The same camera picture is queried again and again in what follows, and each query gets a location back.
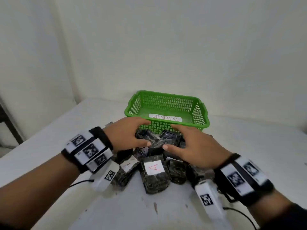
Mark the person's left hand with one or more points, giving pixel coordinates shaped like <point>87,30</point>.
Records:
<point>124,134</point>

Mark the person's right hand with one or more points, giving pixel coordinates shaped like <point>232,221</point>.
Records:
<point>199,150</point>

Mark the black labelled package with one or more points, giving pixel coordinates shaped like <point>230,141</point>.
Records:
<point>154,140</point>

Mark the black packets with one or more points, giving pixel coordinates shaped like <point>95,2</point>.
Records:
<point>156,182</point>

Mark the green plastic basket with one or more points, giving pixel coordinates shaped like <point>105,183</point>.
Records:
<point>168,94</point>

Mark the person's left forearm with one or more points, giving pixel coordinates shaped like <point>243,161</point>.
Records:
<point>31,196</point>

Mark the person's right forearm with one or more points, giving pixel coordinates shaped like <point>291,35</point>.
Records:
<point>268,206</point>

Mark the black wristband with marker tags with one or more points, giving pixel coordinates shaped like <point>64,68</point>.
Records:
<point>239,179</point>
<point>103,138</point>

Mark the white paper sign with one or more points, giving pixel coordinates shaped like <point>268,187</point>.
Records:
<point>165,117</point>

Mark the black shirt sleeve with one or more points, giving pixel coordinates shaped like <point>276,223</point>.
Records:
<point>292,220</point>

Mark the dark wooden frame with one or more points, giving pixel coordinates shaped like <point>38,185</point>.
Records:
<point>10,126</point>

